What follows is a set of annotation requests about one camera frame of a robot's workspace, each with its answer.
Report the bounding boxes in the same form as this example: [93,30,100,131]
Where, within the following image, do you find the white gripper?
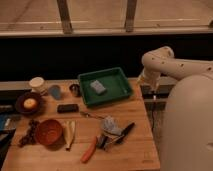
[137,68,160,91]

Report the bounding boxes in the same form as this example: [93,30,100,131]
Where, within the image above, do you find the black dish brush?
[97,122,135,149]

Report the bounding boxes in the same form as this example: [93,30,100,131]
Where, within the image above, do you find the dark grape bunch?
[18,120,39,147]

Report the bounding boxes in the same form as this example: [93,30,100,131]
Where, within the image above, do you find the yellow round fruit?
[23,98,37,110]

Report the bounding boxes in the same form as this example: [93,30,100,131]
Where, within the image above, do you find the blue object at left edge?
[0,114,21,133]

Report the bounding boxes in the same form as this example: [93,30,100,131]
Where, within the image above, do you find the yellow banana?
[63,121,76,150]

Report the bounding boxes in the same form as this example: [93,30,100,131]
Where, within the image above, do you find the blue cup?
[48,85,62,100]

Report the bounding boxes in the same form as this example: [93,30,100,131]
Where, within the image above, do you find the orange carrot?
[81,137,98,163]

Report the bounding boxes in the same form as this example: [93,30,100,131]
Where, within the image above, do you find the black rectangular block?
[57,104,79,113]

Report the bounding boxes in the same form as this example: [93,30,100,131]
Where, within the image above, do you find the dark brown plate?
[15,92,43,115]

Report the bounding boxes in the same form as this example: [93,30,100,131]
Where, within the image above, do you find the metal spoon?
[80,111,104,120]

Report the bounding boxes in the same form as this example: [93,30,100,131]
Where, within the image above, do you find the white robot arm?
[138,46,213,171]

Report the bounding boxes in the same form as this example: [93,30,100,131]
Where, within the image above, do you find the white cup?
[29,77,47,95]

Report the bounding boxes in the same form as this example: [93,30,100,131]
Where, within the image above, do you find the green plastic tray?
[78,67,133,107]

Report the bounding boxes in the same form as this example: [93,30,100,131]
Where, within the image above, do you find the red bowl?
[34,119,63,146]

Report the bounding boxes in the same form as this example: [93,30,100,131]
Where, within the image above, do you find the blue sponge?
[90,80,106,95]

